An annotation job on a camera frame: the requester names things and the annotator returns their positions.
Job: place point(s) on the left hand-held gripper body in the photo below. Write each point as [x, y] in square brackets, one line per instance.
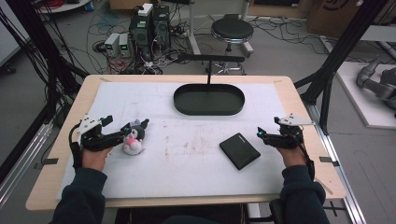
[93, 138]

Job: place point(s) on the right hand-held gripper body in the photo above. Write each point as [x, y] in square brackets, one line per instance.
[290, 133]

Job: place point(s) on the black and white plush toy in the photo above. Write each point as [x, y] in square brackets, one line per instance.
[134, 140]

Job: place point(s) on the person's left hand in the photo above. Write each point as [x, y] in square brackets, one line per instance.
[94, 159]

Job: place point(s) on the person's right hand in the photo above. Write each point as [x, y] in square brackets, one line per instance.
[292, 157]

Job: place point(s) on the black square box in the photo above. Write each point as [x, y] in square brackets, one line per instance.
[239, 151]

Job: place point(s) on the black tape strip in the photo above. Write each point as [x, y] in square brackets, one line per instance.
[328, 160]
[49, 161]

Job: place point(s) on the black oval tray with stand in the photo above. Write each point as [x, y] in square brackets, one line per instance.
[208, 100]

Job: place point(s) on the white table mat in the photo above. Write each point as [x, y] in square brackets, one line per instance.
[193, 161]

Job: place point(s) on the white floor platform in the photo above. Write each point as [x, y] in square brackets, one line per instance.
[358, 93]

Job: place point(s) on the grey power supply box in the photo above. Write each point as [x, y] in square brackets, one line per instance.
[112, 43]
[124, 45]

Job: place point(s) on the black computer tower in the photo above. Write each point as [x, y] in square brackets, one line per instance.
[140, 34]
[162, 26]

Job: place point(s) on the black round stool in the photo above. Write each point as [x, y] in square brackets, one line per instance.
[232, 30]

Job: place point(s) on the white box on tower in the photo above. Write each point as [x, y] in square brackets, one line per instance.
[145, 9]

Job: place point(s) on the brown cardboard box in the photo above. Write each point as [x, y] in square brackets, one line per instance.
[334, 17]

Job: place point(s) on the black metal frame post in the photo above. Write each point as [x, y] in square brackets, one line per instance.
[37, 46]
[339, 53]

